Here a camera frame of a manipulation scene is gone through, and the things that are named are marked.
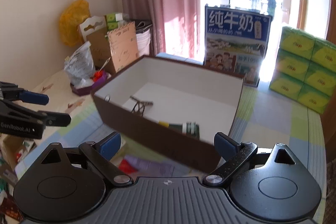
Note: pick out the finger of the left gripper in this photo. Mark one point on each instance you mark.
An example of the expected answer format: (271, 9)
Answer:
(55, 119)
(13, 92)

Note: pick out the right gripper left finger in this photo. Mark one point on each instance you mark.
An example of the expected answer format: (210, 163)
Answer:
(99, 154)

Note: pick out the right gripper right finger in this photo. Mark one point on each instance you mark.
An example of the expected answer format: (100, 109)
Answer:
(237, 157)

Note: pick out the red snack packet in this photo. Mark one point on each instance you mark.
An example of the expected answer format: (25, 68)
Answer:
(126, 168)

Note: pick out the purple cream tube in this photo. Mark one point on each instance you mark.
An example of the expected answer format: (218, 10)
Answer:
(154, 168)

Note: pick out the green card with jar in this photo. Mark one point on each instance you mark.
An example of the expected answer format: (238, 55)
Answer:
(188, 128)

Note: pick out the black hair claw clip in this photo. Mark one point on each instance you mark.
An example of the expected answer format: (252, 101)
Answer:
(140, 106)

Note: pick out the checkered tablecloth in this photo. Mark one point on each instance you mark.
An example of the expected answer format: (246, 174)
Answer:
(264, 117)

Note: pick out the crumpled clear plastic bag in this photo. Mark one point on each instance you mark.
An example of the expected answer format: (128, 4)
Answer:
(80, 67)

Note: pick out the purple tray box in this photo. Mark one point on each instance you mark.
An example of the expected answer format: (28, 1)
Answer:
(87, 85)

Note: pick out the brown cardboard storage box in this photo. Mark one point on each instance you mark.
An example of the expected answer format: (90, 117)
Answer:
(181, 92)

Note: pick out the brown cardboard boxes stack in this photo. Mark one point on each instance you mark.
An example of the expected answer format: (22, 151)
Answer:
(111, 50)

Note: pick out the yellow plastic bag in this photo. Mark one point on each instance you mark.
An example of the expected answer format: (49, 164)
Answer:
(70, 19)

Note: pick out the green tissue pack bundle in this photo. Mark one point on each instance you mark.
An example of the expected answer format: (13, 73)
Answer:
(305, 69)

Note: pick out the blue milk carton box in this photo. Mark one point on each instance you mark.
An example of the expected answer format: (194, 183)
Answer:
(236, 41)

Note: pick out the white stacked buckets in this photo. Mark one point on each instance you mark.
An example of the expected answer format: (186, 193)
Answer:
(143, 36)

